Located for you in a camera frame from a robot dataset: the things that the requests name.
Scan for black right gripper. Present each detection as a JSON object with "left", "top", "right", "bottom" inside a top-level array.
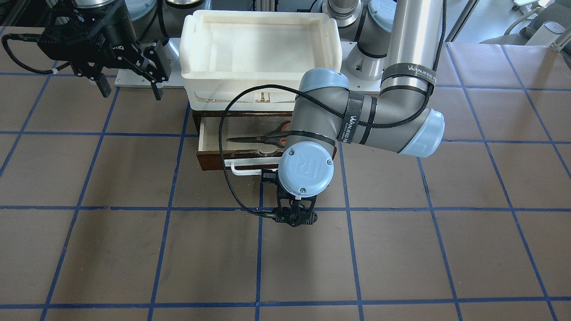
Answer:
[{"left": 37, "top": 0, "right": 171, "bottom": 100}]

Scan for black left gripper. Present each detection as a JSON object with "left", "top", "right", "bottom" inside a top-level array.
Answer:
[{"left": 261, "top": 169, "right": 318, "bottom": 227}]

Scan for grey orange scissors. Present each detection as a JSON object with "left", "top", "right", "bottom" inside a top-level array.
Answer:
[{"left": 226, "top": 121, "right": 291, "bottom": 148}]

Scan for white drawer handle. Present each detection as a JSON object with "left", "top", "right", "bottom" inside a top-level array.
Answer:
[{"left": 224, "top": 157, "right": 280, "bottom": 176}]

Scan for wooden drawer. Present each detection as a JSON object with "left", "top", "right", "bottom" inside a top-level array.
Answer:
[{"left": 196, "top": 116, "right": 337, "bottom": 171}]

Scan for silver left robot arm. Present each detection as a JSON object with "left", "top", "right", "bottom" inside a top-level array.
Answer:
[{"left": 260, "top": 0, "right": 445, "bottom": 227}]

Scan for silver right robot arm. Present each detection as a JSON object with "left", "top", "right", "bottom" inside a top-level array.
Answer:
[{"left": 37, "top": 0, "right": 210, "bottom": 100}]

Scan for dark brown wooden cabinet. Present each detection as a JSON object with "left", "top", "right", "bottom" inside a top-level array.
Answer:
[{"left": 191, "top": 107, "right": 293, "bottom": 140}]

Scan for white plastic tray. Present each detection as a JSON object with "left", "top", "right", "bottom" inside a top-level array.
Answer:
[{"left": 179, "top": 10, "right": 343, "bottom": 111}]

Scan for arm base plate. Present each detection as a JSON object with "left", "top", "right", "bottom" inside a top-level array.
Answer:
[
  {"left": 341, "top": 39, "right": 408, "bottom": 95},
  {"left": 115, "top": 37, "right": 188, "bottom": 89}
]

